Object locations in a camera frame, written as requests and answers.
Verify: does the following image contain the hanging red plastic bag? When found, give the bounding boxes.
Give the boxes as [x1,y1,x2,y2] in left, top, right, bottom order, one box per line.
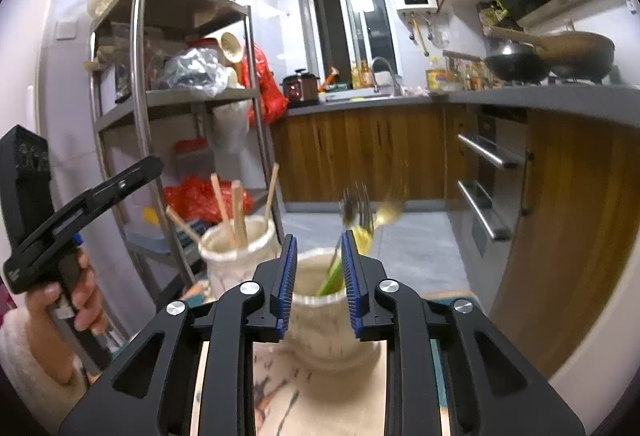
[246,43,289,125]

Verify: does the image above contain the kitchen faucet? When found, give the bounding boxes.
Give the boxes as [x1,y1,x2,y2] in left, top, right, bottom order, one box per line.
[370,57,404,98]

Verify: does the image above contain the kitchen window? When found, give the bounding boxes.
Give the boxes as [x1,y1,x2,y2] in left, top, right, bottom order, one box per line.
[294,0,402,78]

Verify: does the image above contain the yellow oil bottles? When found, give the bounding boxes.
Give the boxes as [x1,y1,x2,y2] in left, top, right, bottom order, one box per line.
[349,60,374,90]

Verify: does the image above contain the built-in oven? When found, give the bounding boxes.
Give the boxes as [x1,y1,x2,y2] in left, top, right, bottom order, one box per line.
[456,103,534,258]

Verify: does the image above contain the row of condiment bottles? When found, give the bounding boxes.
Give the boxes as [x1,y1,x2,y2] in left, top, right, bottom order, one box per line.
[444,56,502,90]

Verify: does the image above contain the large oil bottle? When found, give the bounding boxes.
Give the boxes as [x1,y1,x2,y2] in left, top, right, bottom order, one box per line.
[425,56,449,92]

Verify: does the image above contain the printed table mat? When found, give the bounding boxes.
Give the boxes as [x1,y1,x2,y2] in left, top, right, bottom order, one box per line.
[200,340,451,436]

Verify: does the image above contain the person's left forearm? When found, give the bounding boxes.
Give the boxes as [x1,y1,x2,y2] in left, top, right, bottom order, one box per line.
[0,311,90,423]

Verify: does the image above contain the yellow utensil handle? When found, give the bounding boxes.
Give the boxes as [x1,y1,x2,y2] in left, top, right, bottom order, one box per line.
[351,225,375,253]

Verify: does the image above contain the black wok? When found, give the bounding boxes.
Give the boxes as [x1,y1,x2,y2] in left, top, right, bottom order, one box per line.
[482,41,552,83]

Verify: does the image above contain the crumpled red plastic bag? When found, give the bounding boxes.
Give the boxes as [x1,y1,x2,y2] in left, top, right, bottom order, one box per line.
[164,176,269,223]

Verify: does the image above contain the clear plastic bag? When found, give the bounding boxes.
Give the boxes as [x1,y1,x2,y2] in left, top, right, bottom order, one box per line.
[154,48,232,98]

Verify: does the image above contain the white plastic bag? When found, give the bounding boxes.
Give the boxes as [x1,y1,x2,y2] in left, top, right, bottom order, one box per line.
[212,103,251,155]

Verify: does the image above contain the dark metal fork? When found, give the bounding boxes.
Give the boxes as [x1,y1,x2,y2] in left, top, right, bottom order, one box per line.
[339,183,374,237]

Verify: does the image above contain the beige plastic ladle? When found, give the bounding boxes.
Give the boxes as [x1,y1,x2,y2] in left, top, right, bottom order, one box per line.
[219,32,246,66]

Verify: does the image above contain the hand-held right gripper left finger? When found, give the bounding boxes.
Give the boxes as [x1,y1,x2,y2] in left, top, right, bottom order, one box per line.
[57,234,298,436]

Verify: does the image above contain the white ceramic chopstick jar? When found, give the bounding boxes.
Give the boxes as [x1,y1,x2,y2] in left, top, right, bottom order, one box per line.
[198,215,277,298]

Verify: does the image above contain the rice cooker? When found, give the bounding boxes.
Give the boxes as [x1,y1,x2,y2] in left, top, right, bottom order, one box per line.
[281,68,321,108]

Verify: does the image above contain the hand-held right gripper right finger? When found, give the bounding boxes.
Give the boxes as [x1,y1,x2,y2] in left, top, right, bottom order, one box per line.
[341,230,583,436]

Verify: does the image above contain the red lidded plastic container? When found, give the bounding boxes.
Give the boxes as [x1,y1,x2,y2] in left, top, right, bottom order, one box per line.
[173,139,212,183]

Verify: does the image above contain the wooden cabinet beside oven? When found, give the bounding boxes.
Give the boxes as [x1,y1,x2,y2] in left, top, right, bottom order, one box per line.
[491,109,640,378]

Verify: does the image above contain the metal shelf rack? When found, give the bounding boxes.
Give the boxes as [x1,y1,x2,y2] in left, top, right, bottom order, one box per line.
[89,0,287,312]

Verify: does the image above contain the person's left hand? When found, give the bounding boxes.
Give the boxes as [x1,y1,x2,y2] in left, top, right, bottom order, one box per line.
[25,249,110,342]

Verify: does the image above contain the wooden lower cabinets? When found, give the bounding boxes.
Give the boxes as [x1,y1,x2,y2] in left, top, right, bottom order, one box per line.
[271,104,452,205]

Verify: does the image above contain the green handled utensil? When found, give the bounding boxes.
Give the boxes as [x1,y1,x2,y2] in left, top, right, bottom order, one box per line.
[315,260,347,297]

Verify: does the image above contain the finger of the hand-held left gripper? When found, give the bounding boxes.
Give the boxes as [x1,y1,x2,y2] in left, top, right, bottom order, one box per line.
[82,155,165,223]

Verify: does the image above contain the white ceramic fork jar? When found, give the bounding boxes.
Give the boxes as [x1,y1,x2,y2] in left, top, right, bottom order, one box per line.
[284,252,387,373]

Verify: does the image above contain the brown wok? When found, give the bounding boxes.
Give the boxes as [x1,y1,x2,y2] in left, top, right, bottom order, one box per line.
[487,26,616,80]

